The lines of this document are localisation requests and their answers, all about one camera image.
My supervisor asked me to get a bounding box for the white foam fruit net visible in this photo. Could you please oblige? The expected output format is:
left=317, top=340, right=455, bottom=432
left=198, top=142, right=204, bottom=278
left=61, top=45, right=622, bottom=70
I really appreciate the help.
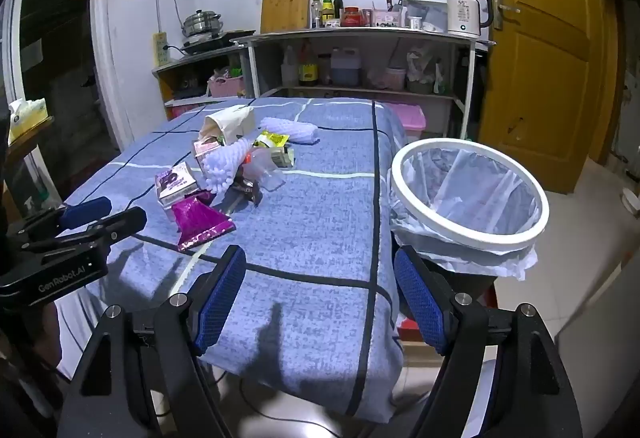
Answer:
left=200, top=138, right=253, bottom=193
left=257, top=116, right=320, bottom=145

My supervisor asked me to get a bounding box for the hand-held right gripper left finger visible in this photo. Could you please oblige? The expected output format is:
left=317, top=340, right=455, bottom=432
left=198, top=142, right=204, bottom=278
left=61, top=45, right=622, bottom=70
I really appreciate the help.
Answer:
left=57, top=245, right=248, bottom=438

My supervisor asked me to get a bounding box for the white electric kettle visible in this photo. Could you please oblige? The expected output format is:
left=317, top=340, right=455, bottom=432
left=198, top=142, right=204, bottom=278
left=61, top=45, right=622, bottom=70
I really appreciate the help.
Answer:
left=443, top=0, right=494, bottom=38

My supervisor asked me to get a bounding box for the metal door handle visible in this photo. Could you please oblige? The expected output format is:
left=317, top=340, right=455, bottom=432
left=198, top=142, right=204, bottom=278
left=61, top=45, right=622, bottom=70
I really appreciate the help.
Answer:
left=492, top=0, right=521, bottom=31

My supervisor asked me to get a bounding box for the wooden cutting board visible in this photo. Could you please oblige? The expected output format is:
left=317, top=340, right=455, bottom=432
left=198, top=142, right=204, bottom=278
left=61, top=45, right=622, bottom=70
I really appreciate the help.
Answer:
left=260, top=0, right=311, bottom=35

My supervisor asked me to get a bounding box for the pale green packet yellow label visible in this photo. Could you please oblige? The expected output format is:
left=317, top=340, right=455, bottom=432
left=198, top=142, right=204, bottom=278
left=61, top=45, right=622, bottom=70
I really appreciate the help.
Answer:
left=252, top=130, right=296, bottom=169

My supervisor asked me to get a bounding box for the grey appliance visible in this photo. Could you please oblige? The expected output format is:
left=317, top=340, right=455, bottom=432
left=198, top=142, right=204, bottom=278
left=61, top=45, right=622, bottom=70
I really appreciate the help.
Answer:
left=555, top=250, right=640, bottom=438

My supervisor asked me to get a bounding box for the pink lidded storage box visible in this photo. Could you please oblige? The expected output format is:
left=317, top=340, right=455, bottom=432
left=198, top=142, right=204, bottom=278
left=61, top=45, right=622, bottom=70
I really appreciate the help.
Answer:
left=380, top=100, right=427, bottom=144

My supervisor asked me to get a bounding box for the blue checked blanket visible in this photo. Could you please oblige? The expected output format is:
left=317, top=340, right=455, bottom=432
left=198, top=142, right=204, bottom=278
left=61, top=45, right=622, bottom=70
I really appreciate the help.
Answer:
left=60, top=97, right=408, bottom=419

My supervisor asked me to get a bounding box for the white plastic bottle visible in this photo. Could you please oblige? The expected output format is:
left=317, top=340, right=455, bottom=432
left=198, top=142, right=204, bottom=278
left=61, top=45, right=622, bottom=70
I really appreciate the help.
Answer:
left=281, top=45, right=299, bottom=87

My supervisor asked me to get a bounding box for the low wooden cabinet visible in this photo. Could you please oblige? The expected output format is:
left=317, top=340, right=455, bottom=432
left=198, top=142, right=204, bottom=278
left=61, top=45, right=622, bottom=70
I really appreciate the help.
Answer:
left=151, top=45, right=251, bottom=121

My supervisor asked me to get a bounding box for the white floor bowl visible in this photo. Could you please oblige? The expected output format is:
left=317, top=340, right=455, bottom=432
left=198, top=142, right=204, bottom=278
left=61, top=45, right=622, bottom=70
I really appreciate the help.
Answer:
left=620, top=188, right=640, bottom=219

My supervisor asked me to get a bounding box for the bundle of plastic bags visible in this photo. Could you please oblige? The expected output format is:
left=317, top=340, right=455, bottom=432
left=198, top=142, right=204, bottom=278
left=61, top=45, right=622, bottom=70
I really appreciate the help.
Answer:
left=406, top=45, right=436, bottom=84

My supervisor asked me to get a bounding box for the tissue pack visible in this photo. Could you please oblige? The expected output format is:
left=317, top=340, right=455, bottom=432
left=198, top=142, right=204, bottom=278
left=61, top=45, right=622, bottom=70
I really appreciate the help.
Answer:
left=7, top=99, right=49, bottom=144

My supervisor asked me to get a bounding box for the pink small bucket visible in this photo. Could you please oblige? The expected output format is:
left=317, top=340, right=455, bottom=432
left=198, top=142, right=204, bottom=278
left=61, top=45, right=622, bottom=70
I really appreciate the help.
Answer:
left=384, top=66, right=407, bottom=91

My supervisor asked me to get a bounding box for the beige paper bag green print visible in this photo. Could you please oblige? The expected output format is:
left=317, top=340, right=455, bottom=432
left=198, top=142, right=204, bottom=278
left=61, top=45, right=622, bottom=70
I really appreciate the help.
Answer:
left=199, top=104, right=258, bottom=144

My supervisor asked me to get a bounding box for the black bin with white rim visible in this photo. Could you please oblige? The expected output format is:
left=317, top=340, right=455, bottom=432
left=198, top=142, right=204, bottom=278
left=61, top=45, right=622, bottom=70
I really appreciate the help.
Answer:
left=389, top=138, right=549, bottom=319

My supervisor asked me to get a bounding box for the pink plastic basket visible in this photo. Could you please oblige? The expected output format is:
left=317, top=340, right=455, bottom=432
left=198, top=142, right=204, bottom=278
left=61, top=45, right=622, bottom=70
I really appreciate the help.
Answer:
left=207, top=73, right=246, bottom=99

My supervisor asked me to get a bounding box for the red box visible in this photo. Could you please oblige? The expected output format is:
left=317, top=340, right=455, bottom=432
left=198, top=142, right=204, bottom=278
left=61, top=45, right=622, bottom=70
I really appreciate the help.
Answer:
left=397, top=320, right=426, bottom=344

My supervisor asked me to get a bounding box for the yellow wooden door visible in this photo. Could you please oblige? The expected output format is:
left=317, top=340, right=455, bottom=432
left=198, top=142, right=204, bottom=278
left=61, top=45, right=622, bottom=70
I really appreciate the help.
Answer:
left=477, top=0, right=608, bottom=195

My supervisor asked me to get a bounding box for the white shelf unit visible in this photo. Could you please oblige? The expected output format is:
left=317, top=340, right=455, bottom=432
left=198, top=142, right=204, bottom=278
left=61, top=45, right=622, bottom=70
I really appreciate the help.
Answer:
left=232, top=25, right=488, bottom=141

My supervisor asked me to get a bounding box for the steel pot with lid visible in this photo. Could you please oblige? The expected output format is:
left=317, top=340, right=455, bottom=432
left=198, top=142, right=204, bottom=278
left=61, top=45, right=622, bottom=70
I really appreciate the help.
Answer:
left=181, top=9, right=222, bottom=38

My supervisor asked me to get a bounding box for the clear plastic cup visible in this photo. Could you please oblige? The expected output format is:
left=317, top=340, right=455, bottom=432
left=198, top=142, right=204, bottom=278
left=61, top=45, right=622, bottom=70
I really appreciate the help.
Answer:
left=245, top=153, right=286, bottom=191

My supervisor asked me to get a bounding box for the pink knife holder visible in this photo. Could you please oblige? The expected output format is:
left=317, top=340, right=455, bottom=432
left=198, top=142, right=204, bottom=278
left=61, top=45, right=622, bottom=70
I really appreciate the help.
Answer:
left=372, top=8, right=403, bottom=27

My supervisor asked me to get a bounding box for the dark liquid jug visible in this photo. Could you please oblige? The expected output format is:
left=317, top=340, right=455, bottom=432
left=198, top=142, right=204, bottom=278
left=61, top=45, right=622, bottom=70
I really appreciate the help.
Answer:
left=330, top=47, right=362, bottom=86

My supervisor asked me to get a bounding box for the dark wrapper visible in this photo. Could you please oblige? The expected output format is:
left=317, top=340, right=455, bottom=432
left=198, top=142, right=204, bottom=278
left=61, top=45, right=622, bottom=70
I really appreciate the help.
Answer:
left=231, top=175, right=263, bottom=208

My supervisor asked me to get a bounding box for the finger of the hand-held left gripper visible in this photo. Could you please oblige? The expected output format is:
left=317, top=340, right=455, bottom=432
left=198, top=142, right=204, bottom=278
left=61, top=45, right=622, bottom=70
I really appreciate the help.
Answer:
left=22, top=207, right=147, bottom=264
left=12, top=197, right=112, bottom=240

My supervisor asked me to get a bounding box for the yellow label soy bottle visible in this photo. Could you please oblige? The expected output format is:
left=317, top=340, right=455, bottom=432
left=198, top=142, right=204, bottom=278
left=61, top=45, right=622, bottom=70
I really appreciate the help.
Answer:
left=298, top=43, right=319, bottom=86

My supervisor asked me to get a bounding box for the purple small box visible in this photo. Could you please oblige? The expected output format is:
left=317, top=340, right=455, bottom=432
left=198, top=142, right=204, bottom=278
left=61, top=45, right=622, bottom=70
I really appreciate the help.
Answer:
left=154, top=164, right=198, bottom=206

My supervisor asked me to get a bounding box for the magenta foil wrapper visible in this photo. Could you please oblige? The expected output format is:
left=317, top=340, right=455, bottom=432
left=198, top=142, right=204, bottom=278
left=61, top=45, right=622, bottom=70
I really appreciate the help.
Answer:
left=171, top=192, right=236, bottom=253

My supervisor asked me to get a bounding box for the clear plastic container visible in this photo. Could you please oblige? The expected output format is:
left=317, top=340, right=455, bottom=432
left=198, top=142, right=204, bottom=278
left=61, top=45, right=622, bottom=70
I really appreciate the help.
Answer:
left=402, top=0, right=448, bottom=31

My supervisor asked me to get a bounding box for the black induction cooker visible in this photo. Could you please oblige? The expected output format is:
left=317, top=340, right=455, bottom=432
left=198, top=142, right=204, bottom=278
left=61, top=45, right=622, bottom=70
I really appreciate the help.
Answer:
left=180, top=30, right=256, bottom=55

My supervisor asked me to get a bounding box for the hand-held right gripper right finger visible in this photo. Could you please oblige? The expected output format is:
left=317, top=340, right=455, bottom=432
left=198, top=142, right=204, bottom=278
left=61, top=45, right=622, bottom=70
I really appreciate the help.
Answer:
left=393, top=245, right=583, bottom=438

